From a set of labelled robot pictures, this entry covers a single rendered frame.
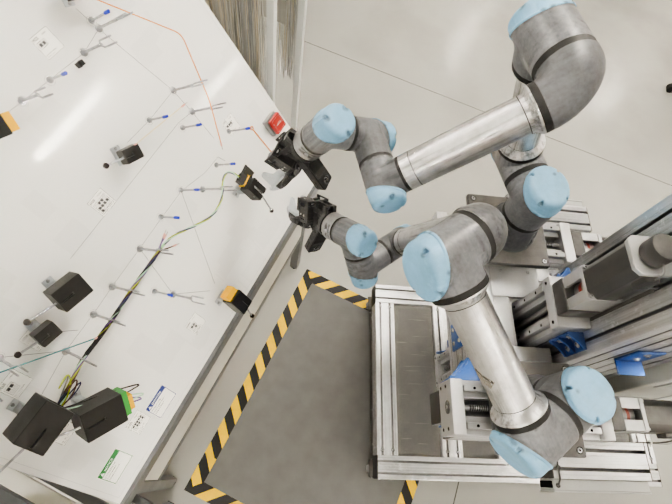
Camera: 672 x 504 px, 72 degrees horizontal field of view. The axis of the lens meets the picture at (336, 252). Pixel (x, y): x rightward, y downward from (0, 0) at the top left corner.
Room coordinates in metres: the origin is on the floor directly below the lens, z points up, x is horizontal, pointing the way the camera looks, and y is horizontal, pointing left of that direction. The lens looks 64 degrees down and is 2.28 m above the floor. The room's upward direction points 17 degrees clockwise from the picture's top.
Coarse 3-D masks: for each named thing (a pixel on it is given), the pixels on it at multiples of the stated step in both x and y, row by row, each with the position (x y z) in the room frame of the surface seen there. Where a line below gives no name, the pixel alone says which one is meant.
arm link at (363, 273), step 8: (376, 248) 0.58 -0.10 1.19; (384, 248) 0.59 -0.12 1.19; (368, 256) 0.54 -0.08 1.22; (376, 256) 0.56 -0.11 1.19; (384, 256) 0.57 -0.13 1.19; (352, 264) 0.52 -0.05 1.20; (360, 264) 0.52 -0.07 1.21; (368, 264) 0.53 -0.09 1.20; (376, 264) 0.54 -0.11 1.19; (384, 264) 0.55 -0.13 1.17; (352, 272) 0.51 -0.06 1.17; (360, 272) 0.51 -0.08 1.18; (368, 272) 0.52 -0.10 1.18; (376, 272) 0.53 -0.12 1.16; (352, 280) 0.50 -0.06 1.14; (360, 280) 0.50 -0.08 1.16; (368, 280) 0.50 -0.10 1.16; (376, 280) 0.52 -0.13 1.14; (360, 288) 0.49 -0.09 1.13
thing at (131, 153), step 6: (132, 144) 0.57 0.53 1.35; (114, 150) 0.56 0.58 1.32; (120, 150) 0.54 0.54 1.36; (126, 150) 0.54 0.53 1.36; (132, 150) 0.55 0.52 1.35; (138, 150) 0.56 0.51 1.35; (114, 156) 0.55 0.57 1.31; (120, 156) 0.53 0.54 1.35; (126, 156) 0.54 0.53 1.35; (132, 156) 0.54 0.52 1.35; (138, 156) 0.55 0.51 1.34; (114, 162) 0.51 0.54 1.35; (120, 162) 0.55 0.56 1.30; (126, 162) 0.53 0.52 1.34; (132, 162) 0.53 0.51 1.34
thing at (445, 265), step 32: (448, 224) 0.48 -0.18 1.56; (480, 224) 0.49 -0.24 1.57; (416, 256) 0.40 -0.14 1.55; (448, 256) 0.41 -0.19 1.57; (480, 256) 0.44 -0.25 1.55; (416, 288) 0.37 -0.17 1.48; (448, 288) 0.37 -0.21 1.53; (480, 288) 0.38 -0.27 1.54; (480, 320) 0.34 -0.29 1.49; (480, 352) 0.30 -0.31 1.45; (512, 352) 0.32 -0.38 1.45; (512, 384) 0.26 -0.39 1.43; (512, 416) 0.22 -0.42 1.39; (544, 416) 0.23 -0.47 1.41; (512, 448) 0.16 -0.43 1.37; (544, 448) 0.18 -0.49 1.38
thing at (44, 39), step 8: (40, 32) 0.66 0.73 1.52; (48, 32) 0.68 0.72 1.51; (32, 40) 0.64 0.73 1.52; (40, 40) 0.65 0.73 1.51; (48, 40) 0.66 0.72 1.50; (56, 40) 0.68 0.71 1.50; (40, 48) 0.64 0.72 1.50; (48, 48) 0.65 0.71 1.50; (56, 48) 0.66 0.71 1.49; (48, 56) 0.64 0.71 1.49
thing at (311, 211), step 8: (304, 200) 0.66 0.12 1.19; (312, 200) 0.67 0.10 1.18; (320, 200) 0.68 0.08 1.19; (328, 200) 0.69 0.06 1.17; (304, 208) 0.65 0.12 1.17; (312, 208) 0.65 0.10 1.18; (320, 208) 0.66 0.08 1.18; (328, 208) 0.64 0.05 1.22; (304, 216) 0.63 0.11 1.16; (312, 216) 0.64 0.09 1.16; (320, 216) 0.63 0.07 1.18; (304, 224) 0.62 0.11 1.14; (312, 224) 0.62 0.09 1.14; (320, 224) 0.60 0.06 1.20; (320, 232) 0.59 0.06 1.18
